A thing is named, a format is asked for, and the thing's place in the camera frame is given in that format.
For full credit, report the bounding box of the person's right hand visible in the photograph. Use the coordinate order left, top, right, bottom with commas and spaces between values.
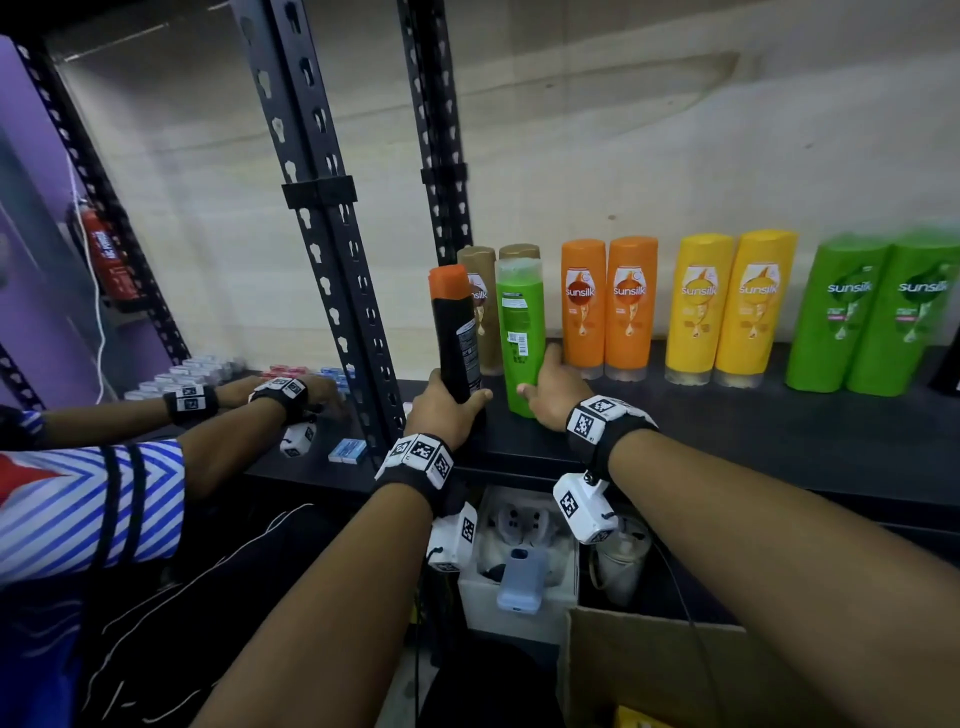
517, 343, 601, 433

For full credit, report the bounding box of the person's left hand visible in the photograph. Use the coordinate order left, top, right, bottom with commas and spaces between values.
405, 367, 494, 453

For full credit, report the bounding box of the green bottle with clear cap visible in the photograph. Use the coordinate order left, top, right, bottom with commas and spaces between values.
495, 257, 547, 420

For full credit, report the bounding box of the black bottle with orange cap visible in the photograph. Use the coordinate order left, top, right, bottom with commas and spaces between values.
428, 264, 482, 408

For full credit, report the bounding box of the person's left forearm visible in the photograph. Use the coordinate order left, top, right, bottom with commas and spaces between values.
191, 483, 436, 728

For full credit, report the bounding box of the person's right forearm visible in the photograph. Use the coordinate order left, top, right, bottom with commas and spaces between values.
607, 429, 960, 728

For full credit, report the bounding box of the another person's forearm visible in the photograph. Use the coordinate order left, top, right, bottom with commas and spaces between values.
176, 397, 290, 502
36, 396, 172, 451

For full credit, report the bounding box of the black marker wristband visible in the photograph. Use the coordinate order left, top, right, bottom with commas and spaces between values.
372, 433, 456, 519
565, 395, 660, 483

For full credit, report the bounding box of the orange shampoo bottle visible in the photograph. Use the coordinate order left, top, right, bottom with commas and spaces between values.
560, 239, 608, 381
603, 236, 660, 383

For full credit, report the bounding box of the light blue device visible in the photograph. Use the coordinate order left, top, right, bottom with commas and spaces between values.
495, 547, 549, 617

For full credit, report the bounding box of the yellow shampoo bottle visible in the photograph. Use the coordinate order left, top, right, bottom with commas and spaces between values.
664, 233, 736, 387
713, 229, 799, 390

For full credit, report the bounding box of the white plastic jar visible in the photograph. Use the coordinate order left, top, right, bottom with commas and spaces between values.
588, 516, 654, 609

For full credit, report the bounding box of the white storage box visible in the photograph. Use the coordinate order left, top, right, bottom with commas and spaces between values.
456, 485, 580, 648

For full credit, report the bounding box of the black shelf board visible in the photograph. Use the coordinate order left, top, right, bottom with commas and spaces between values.
243, 341, 960, 530

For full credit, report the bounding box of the row of small white boxes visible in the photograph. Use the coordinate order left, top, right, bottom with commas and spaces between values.
122, 354, 249, 403

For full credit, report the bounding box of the brown cardboard box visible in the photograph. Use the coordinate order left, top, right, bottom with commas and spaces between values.
557, 604, 852, 728

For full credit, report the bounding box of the green shampoo bottle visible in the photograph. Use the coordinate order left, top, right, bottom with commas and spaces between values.
784, 234, 895, 394
846, 228, 960, 398

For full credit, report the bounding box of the red fire extinguisher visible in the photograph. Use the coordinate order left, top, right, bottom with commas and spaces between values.
75, 204, 142, 305

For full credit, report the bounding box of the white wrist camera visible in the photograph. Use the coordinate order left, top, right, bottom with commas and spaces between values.
552, 472, 621, 546
425, 502, 480, 573

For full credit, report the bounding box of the black perforated shelf post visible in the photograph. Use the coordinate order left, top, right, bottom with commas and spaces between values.
395, 0, 474, 267
229, 0, 407, 460
9, 36, 193, 369

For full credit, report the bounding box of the thin black cable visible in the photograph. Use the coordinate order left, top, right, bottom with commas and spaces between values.
651, 540, 727, 728

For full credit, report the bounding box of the white hanging cable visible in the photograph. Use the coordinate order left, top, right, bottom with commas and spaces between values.
66, 150, 108, 406

